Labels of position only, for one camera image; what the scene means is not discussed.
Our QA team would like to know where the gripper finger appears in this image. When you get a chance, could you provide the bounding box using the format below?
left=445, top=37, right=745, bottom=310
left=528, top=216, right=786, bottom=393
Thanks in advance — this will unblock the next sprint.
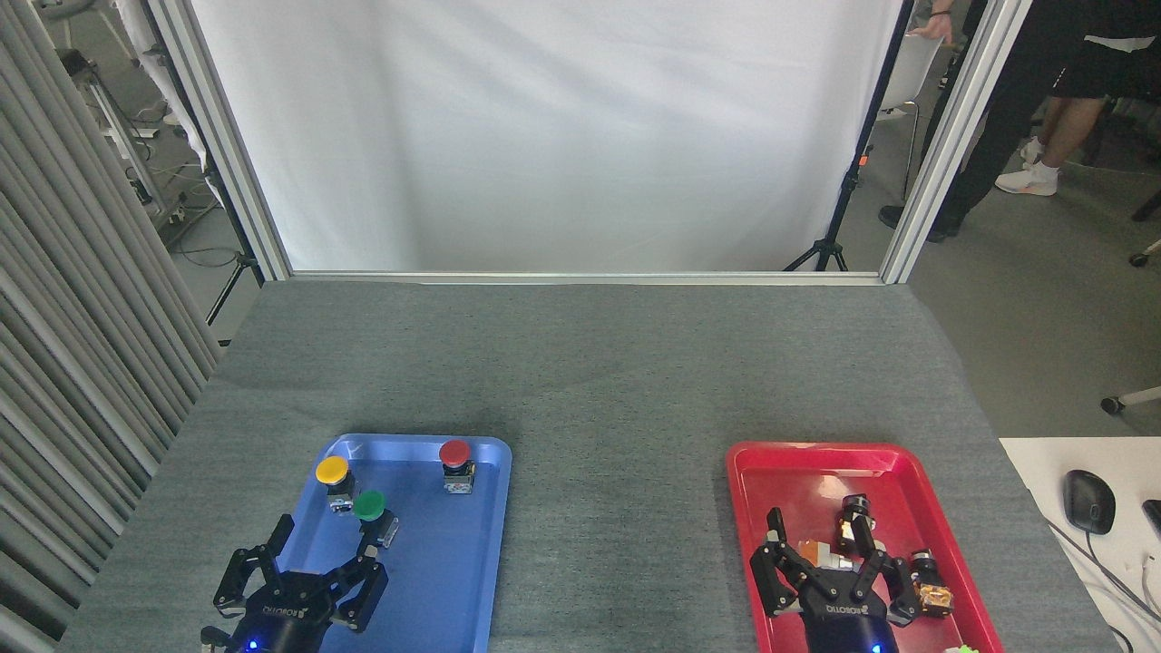
left=851, top=521, right=920, bottom=628
left=317, top=542, right=390, bottom=633
left=749, top=507, right=822, bottom=619
left=213, top=514, right=297, bottom=610

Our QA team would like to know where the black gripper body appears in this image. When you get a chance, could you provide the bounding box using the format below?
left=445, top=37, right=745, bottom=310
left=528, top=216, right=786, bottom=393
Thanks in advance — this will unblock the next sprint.
left=798, top=570, right=899, bottom=653
left=218, top=571, right=338, bottom=653

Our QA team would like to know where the green push button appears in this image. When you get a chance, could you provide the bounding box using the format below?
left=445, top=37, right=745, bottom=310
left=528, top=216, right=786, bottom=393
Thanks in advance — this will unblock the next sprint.
left=352, top=490, right=401, bottom=551

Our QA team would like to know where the yellow push button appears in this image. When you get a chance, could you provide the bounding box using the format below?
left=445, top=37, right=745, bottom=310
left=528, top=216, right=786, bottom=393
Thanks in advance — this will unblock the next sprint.
left=314, top=455, right=357, bottom=515

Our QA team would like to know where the red push button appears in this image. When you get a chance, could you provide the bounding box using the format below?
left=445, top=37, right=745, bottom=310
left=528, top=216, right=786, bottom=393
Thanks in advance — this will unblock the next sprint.
left=439, top=440, right=478, bottom=495

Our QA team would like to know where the person's hand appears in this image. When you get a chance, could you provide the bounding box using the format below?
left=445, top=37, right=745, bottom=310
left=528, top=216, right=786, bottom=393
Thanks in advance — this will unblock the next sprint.
left=910, top=11, right=955, bottom=47

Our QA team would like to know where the blue plastic tray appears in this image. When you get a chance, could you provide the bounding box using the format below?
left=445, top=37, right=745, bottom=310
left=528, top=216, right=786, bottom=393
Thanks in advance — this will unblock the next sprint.
left=272, top=434, right=513, bottom=653

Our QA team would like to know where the red plastic tray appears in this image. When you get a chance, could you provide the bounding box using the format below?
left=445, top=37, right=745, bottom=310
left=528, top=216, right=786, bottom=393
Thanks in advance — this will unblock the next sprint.
left=726, top=442, right=1006, bottom=653

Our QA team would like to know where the white desk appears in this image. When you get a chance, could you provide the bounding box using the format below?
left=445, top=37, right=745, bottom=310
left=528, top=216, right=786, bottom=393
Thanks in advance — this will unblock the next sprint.
left=998, top=437, right=1161, bottom=653

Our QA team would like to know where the black computer mouse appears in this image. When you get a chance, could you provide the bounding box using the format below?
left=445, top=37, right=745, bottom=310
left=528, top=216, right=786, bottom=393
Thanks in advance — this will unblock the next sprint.
left=1063, top=469, right=1117, bottom=536

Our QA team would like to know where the grey ribbed curtain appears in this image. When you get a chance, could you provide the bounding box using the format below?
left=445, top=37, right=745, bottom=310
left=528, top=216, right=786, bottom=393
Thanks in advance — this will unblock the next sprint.
left=0, top=0, right=224, bottom=653

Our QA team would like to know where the black tripod stand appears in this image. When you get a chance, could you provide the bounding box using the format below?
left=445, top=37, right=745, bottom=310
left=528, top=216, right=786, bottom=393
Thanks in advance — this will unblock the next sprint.
left=784, top=0, right=917, bottom=273
left=204, top=154, right=266, bottom=326

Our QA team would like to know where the white stand leg with caster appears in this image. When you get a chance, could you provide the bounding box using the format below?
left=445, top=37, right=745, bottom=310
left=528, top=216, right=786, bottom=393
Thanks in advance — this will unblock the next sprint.
left=1100, top=385, right=1161, bottom=417

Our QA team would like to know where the metal equipment rack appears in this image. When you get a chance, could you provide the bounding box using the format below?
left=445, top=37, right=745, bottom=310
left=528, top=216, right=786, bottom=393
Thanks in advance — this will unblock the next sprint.
left=54, top=45, right=182, bottom=232

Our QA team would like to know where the person in black trousers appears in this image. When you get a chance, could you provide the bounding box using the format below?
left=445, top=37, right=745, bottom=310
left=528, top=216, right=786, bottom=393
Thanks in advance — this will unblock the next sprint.
left=878, top=0, right=1103, bottom=244

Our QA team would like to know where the white backdrop cloth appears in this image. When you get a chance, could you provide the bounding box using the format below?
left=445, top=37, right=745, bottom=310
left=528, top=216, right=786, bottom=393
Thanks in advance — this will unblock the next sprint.
left=189, top=0, right=908, bottom=274

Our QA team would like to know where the white chair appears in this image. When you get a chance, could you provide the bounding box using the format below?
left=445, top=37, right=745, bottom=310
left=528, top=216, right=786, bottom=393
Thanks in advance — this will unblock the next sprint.
left=874, top=31, right=946, bottom=205

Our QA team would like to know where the person in white shoes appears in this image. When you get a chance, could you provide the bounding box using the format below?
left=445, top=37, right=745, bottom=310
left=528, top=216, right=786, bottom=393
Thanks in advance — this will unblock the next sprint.
left=995, top=0, right=1161, bottom=198

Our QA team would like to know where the black switch with orange base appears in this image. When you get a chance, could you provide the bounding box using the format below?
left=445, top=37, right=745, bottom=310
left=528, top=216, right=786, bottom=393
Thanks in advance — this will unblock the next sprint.
left=909, top=548, right=956, bottom=619

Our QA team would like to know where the orange and white switch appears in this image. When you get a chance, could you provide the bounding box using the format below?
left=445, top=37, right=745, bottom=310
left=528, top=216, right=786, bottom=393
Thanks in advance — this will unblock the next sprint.
left=797, top=540, right=861, bottom=574

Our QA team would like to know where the black switch with white base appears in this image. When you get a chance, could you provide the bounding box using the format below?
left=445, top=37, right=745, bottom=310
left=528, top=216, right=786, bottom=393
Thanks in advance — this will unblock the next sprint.
left=836, top=493, right=877, bottom=556

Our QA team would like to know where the black mouse cable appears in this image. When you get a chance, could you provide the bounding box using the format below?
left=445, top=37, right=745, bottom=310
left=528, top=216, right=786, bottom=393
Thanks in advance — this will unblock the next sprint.
left=1043, top=517, right=1161, bottom=627

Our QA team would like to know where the silver frame crossbar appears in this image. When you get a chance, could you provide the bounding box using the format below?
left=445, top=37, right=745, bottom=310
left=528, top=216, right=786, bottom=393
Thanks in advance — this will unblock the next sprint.
left=287, top=270, right=886, bottom=288

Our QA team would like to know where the silver frame post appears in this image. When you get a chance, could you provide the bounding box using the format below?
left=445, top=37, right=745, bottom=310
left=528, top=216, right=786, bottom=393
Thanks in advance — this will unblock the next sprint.
left=880, top=0, right=1033, bottom=285
left=145, top=0, right=293, bottom=282

